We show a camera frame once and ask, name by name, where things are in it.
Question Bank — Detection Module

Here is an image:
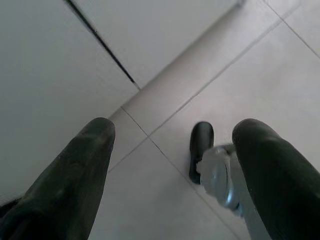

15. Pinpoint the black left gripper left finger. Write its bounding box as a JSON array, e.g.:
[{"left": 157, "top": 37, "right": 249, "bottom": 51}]
[{"left": 0, "top": 116, "right": 116, "bottom": 240}]

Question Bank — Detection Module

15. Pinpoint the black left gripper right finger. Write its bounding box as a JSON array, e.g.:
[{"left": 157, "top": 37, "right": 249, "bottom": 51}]
[{"left": 231, "top": 118, "right": 320, "bottom": 240}]

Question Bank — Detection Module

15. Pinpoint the grey white fridge door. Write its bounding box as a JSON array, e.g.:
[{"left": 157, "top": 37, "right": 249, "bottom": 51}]
[{"left": 0, "top": 0, "right": 141, "bottom": 206}]

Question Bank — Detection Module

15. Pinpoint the black edged fridge door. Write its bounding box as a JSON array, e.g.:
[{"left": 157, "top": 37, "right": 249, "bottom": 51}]
[{"left": 68, "top": 0, "right": 242, "bottom": 90}]

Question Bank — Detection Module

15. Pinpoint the grey robot left leg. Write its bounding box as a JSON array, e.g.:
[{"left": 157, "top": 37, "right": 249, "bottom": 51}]
[{"left": 196, "top": 144, "right": 266, "bottom": 240}]

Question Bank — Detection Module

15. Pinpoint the black robot left foot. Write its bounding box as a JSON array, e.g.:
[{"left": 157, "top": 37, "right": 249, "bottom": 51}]
[{"left": 189, "top": 121, "right": 215, "bottom": 186}]

